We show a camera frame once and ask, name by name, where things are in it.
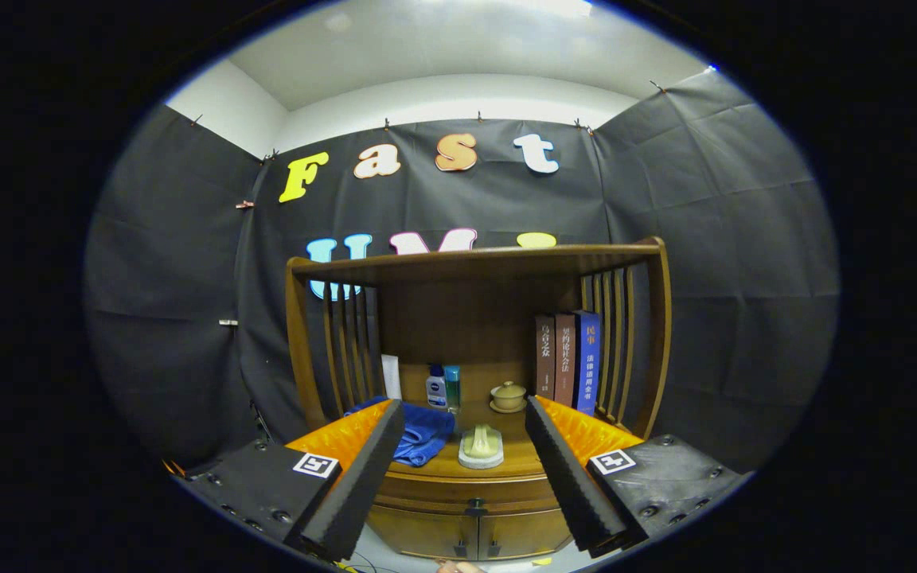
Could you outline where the wooden drawer with black knob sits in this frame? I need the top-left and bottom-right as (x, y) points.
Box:
(371, 476), (563, 518)

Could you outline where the wooden countertop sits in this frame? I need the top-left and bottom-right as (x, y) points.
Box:
(347, 382), (587, 482)

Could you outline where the wooden cabinet door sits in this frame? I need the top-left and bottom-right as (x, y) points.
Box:
(365, 505), (475, 560)
(474, 513), (575, 560)

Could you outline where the reddish brown book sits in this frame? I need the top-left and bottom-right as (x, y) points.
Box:
(554, 313), (578, 408)

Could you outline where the blue book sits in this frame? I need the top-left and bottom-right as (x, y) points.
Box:
(574, 310), (603, 416)

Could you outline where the blue towel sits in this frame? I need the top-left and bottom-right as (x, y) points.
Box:
(345, 396), (456, 467)

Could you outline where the wooden cabinet with slatted hutch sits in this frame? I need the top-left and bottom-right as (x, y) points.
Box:
(285, 236), (673, 562)

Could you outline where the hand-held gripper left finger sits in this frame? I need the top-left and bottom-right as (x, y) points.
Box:
(180, 398), (406, 562)

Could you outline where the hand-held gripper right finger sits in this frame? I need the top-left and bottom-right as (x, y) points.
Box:
(525, 396), (746, 558)

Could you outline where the beige lidded teacup with saucer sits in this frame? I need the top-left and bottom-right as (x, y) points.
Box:
(490, 381), (528, 414)

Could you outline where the green handled white scrub brush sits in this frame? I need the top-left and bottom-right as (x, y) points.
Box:
(458, 424), (505, 470)

